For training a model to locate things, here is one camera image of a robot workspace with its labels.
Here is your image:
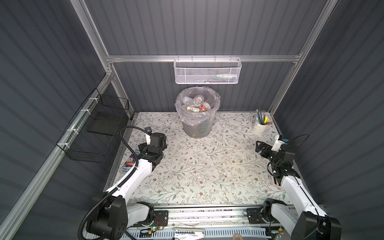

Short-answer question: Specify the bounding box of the square clear bottle green cap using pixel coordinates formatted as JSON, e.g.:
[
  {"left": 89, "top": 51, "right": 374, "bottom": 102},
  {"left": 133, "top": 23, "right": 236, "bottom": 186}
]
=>
[{"left": 187, "top": 106, "right": 200, "bottom": 113}]

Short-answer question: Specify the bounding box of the clear crushed plastic bottle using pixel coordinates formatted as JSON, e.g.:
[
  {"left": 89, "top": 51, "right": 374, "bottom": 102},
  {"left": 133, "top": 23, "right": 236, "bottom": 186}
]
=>
[{"left": 193, "top": 95, "right": 205, "bottom": 107}]

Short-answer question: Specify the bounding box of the clear bottle red label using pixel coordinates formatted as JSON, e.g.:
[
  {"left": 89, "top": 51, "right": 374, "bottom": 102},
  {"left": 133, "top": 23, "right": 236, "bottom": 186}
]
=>
[{"left": 200, "top": 102, "right": 211, "bottom": 112}]

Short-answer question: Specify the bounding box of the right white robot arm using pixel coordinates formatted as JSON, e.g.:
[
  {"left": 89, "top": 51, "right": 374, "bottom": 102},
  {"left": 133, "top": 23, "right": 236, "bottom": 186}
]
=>
[{"left": 255, "top": 140, "right": 342, "bottom": 240}]

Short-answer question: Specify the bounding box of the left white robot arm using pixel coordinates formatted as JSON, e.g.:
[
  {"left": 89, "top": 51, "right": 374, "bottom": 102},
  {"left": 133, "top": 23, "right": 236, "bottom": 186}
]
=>
[{"left": 78, "top": 130, "right": 167, "bottom": 240}]

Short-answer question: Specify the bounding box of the grey mesh waste bin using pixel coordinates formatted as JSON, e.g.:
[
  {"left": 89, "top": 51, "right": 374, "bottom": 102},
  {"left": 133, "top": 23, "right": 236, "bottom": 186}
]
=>
[{"left": 179, "top": 105, "right": 217, "bottom": 139}]

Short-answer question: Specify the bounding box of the clear plastic bin liner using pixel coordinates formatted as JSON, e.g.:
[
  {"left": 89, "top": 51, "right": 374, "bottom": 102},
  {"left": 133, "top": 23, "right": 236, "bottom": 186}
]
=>
[{"left": 175, "top": 86, "right": 221, "bottom": 126}]

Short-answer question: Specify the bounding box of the pink calculator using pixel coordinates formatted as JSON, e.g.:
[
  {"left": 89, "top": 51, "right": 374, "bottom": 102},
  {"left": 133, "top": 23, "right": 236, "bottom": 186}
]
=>
[{"left": 271, "top": 177, "right": 279, "bottom": 187}]

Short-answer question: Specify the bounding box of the treehouse children's book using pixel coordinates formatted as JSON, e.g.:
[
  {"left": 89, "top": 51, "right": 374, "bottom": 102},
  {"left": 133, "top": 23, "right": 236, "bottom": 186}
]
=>
[{"left": 119, "top": 154, "right": 136, "bottom": 175}]

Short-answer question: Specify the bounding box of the white pen holder cup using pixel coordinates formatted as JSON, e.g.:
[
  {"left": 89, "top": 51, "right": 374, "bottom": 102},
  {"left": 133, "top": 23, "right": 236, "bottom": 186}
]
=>
[{"left": 252, "top": 117, "right": 271, "bottom": 135}]

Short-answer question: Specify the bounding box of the white glue bottle in basket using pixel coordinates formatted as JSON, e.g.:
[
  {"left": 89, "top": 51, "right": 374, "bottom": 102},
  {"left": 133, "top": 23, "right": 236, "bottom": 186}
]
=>
[{"left": 216, "top": 74, "right": 238, "bottom": 82}]

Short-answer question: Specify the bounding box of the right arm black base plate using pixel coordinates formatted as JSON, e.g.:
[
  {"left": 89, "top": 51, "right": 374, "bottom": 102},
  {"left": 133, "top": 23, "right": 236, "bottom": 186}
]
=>
[{"left": 246, "top": 207, "right": 274, "bottom": 224}]

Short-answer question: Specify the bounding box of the black corrugated cable hose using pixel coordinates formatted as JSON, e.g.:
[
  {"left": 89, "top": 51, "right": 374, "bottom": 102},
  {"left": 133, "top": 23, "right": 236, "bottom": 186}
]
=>
[{"left": 77, "top": 125, "right": 152, "bottom": 240}]

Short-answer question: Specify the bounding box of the black wire wall basket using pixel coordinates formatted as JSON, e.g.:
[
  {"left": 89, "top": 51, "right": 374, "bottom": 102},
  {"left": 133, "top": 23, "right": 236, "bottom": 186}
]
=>
[{"left": 57, "top": 90, "right": 130, "bottom": 164}]

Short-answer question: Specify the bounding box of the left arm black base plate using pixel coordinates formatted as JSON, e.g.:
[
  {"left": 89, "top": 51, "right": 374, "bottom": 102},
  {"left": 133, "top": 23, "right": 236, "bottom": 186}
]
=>
[{"left": 133, "top": 210, "right": 169, "bottom": 228}]

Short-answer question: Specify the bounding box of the white wire wall basket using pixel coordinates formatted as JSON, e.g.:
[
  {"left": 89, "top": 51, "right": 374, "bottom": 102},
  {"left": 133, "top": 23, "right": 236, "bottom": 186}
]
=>
[{"left": 173, "top": 58, "right": 242, "bottom": 85}]

